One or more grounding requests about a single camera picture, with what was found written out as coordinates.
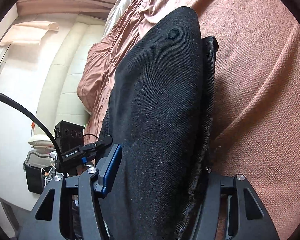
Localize cream padded headboard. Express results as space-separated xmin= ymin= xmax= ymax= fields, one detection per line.
xmin=36 ymin=15 xmax=105 ymax=133

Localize black denim pants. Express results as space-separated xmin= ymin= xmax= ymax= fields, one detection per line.
xmin=101 ymin=7 xmax=218 ymax=239

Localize grey bedside drawer cabinet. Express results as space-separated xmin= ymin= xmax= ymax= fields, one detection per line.
xmin=23 ymin=150 xmax=57 ymax=194

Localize cream bed sheet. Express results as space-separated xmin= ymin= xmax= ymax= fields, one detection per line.
xmin=102 ymin=0 xmax=132 ymax=38

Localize brown bed blanket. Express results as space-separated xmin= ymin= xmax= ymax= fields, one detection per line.
xmin=77 ymin=0 xmax=300 ymax=239

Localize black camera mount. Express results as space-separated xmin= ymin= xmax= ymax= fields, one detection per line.
xmin=54 ymin=120 xmax=84 ymax=153

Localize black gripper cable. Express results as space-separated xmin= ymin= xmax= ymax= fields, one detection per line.
xmin=0 ymin=89 xmax=68 ymax=178

